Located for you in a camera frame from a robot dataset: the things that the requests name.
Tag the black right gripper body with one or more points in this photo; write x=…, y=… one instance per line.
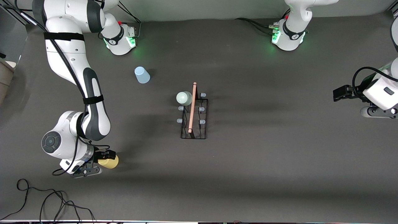
x=98, y=155

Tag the yellow plastic cup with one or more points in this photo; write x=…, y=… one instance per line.
x=110, y=163

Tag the pale green plastic cup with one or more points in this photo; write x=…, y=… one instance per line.
x=184, y=98

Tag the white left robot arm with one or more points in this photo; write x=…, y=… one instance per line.
x=290, y=37

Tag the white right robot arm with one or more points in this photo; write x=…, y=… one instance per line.
x=68, y=62

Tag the light blue plastic cup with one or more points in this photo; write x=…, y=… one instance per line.
x=142, y=75

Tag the beige box beside table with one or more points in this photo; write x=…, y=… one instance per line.
x=5, y=77

